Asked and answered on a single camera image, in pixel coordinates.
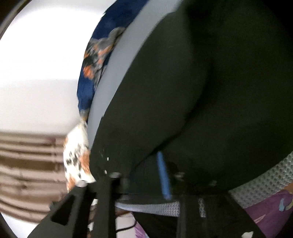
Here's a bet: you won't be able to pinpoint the black pants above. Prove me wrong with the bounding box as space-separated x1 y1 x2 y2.
88 0 293 202

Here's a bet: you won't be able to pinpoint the navy floral blanket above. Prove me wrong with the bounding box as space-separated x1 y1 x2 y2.
77 1 147 122

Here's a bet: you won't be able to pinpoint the white floral pillow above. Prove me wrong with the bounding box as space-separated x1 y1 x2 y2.
63 120 95 191

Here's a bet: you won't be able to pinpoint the purple patterned sleeve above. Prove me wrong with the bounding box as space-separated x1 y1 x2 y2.
133 184 292 237

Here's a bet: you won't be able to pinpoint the grey mesh mattress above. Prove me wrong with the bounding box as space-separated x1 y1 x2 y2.
86 0 293 218

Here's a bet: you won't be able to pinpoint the beige striped curtain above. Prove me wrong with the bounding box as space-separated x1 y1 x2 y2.
1 131 67 223

